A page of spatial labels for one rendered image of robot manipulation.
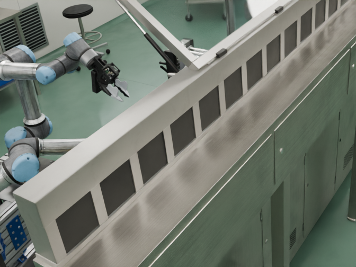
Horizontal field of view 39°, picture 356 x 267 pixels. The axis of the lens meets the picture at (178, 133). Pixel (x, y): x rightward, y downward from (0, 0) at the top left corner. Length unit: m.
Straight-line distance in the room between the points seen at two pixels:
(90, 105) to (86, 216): 3.79
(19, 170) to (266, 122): 1.08
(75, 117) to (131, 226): 3.60
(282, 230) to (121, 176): 1.01
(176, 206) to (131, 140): 0.22
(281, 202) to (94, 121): 2.95
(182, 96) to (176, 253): 0.45
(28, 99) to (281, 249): 1.44
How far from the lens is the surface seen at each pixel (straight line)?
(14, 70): 2.39
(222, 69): 1.66
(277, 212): 2.14
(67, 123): 4.84
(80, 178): 1.24
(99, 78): 2.18
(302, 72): 2.02
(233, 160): 1.53
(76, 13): 5.70
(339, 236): 3.37
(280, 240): 2.25
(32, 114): 2.73
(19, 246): 2.86
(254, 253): 2.48
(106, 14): 6.98
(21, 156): 2.24
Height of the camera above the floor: 2.35
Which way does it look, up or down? 33 degrees down
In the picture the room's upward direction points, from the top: 8 degrees counter-clockwise
